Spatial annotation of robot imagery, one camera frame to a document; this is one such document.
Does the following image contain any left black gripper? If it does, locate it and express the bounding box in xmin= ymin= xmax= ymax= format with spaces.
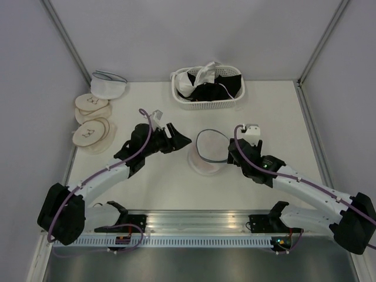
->
xmin=143 ymin=123 xmax=192 ymax=157

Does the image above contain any white mesh laundry bag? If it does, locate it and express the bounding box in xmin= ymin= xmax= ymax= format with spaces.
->
xmin=187 ymin=129 xmax=230 ymax=176

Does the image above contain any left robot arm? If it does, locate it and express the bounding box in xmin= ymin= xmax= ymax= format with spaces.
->
xmin=37 ymin=123 xmax=192 ymax=246

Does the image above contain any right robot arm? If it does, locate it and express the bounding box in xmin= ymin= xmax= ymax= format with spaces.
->
xmin=227 ymin=138 xmax=375 ymax=255

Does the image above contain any white bra in basket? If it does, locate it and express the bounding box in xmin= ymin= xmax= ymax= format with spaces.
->
xmin=170 ymin=62 xmax=218 ymax=98

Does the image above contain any black bra in basket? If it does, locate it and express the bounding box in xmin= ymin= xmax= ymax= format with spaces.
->
xmin=178 ymin=75 xmax=242 ymax=102

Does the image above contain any middle cream laundry bag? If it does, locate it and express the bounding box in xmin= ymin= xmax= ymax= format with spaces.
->
xmin=75 ymin=106 xmax=112 ymax=124

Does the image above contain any spare white mesh bag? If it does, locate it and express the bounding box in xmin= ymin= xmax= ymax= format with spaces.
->
xmin=90 ymin=70 xmax=127 ymax=100

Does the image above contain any top cream laundry bag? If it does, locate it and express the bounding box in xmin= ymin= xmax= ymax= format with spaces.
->
xmin=75 ymin=93 xmax=109 ymax=112

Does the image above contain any white plastic basket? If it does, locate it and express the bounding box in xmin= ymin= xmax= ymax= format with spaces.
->
xmin=170 ymin=65 xmax=246 ymax=110

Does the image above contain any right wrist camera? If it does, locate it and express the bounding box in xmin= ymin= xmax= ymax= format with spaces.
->
xmin=241 ymin=124 xmax=261 ymax=146

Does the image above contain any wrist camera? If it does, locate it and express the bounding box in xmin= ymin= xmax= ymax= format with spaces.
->
xmin=150 ymin=110 xmax=163 ymax=131
xmin=241 ymin=124 xmax=261 ymax=146

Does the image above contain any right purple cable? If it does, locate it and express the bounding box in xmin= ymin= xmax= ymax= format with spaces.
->
xmin=233 ymin=125 xmax=376 ymax=224

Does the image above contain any purple cable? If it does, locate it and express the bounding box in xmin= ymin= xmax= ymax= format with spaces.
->
xmin=233 ymin=125 xmax=376 ymax=224
xmin=46 ymin=109 xmax=153 ymax=243

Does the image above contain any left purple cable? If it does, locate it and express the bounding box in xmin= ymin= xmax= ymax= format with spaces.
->
xmin=46 ymin=109 xmax=153 ymax=243

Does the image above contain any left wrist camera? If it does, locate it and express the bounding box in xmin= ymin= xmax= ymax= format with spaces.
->
xmin=150 ymin=110 xmax=163 ymax=131

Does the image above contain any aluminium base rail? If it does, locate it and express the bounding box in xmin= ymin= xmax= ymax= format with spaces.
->
xmin=87 ymin=210 xmax=301 ymax=234

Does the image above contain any white slotted cable duct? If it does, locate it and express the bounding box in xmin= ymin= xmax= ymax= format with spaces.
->
xmin=73 ymin=237 xmax=272 ymax=248

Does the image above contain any right aluminium frame post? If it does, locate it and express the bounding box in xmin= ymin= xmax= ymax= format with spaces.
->
xmin=297 ymin=0 xmax=352 ymax=86

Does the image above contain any aluminium frame post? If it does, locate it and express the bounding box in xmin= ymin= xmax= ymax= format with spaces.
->
xmin=297 ymin=0 xmax=352 ymax=86
xmin=40 ymin=0 xmax=91 ymax=86

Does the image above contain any left aluminium frame post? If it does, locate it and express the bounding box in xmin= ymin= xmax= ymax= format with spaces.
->
xmin=40 ymin=0 xmax=91 ymax=86

